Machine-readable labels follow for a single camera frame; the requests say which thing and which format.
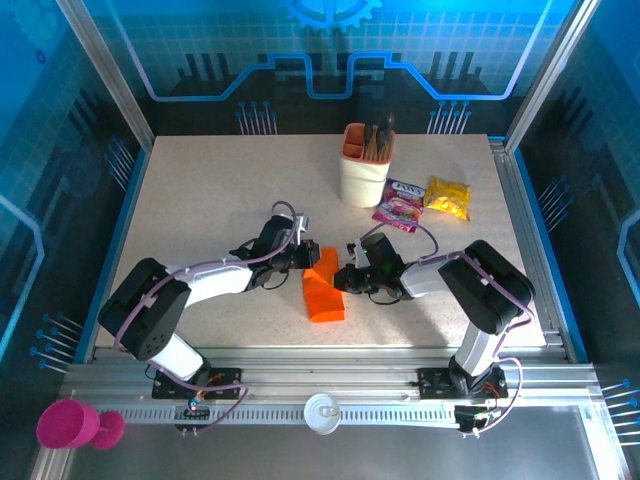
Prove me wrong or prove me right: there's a white slotted cable duct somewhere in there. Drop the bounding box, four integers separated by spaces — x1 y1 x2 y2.
119 404 461 426

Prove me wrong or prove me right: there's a pink plastic goblet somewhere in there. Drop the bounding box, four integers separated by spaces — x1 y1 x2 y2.
36 398 126 451

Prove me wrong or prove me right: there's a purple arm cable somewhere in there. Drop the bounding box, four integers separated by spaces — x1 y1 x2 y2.
113 199 302 435
359 219 536 437

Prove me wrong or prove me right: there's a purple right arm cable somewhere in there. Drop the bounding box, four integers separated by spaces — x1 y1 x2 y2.
359 219 536 437

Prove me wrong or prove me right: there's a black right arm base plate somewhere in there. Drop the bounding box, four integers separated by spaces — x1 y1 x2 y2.
417 367 509 400

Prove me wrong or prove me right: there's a cream utensil holder orange rim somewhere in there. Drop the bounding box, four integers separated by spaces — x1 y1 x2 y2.
339 123 396 209

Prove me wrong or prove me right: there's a black utensil handle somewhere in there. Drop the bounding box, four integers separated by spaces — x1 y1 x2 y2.
380 112 396 154

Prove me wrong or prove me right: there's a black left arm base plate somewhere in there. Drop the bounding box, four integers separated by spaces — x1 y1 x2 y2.
151 367 244 400

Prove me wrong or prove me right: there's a purple berries candy bag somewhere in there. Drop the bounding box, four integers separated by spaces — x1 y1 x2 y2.
371 178 427 235

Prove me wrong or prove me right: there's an aluminium frame post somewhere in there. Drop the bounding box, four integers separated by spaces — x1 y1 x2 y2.
54 0 156 151
503 0 601 151

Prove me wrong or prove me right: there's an orange cloth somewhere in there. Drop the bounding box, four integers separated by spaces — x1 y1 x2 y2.
301 246 347 324

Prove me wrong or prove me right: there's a brown wooden utensil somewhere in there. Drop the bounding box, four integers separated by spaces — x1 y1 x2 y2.
364 124 382 164

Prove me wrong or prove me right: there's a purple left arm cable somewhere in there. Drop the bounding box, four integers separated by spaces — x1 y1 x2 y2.
113 199 302 435

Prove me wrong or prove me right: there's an aluminium frame rail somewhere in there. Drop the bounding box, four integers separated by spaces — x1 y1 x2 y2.
59 347 601 407

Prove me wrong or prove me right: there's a yellow snack bag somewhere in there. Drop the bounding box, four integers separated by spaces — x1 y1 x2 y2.
423 175 472 223

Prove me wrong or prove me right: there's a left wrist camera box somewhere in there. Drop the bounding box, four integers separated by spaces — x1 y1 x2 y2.
291 213 310 246

